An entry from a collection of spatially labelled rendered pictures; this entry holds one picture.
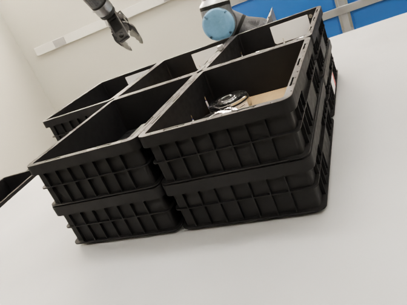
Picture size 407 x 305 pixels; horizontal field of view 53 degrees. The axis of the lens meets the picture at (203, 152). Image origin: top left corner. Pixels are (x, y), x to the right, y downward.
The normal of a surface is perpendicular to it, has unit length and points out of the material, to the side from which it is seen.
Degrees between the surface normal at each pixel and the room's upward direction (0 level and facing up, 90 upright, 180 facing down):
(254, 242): 0
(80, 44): 90
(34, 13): 90
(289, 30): 90
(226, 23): 93
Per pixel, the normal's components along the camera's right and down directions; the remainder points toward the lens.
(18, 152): 0.90, -0.23
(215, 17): -0.10, 0.47
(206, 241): -0.37, -0.85
